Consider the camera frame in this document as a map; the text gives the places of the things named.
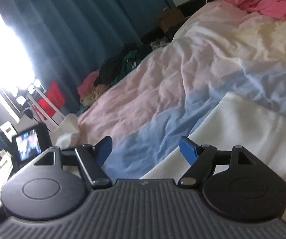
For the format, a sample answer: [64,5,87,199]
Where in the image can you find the white clothes drying rack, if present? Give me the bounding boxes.
[17,79,65,131]

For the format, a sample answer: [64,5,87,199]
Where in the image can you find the camera with lit screen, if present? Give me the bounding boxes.
[12,123,52,171]

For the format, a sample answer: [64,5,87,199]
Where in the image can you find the teal window curtain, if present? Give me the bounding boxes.
[0,0,176,152]

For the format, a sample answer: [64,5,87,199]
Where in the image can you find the red fabric on rack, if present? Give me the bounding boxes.
[35,82,65,119]

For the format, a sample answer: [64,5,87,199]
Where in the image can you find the brown cardboard box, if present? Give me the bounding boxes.
[156,7,185,33]

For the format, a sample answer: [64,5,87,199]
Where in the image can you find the pastel pink blue duvet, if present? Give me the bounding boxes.
[78,2,286,179]

